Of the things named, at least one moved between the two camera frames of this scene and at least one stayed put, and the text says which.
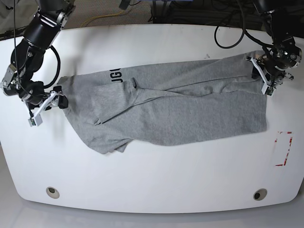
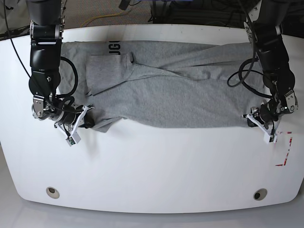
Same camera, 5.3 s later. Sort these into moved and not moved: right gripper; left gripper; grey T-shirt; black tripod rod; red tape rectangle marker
Moved: grey T-shirt; left gripper; right gripper
Not moved: black tripod rod; red tape rectangle marker
